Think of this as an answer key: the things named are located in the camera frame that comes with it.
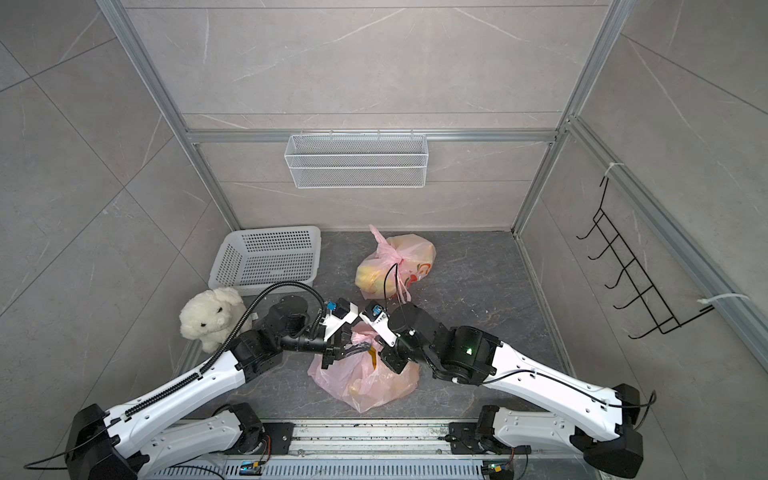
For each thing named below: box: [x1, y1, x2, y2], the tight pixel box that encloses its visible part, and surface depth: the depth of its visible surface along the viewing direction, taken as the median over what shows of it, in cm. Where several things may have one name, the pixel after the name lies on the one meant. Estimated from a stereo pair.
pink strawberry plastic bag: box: [307, 324, 420, 413], surface depth 70 cm
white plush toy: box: [179, 287, 254, 353], surface depth 78 cm
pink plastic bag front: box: [355, 224, 436, 304], surface depth 97 cm
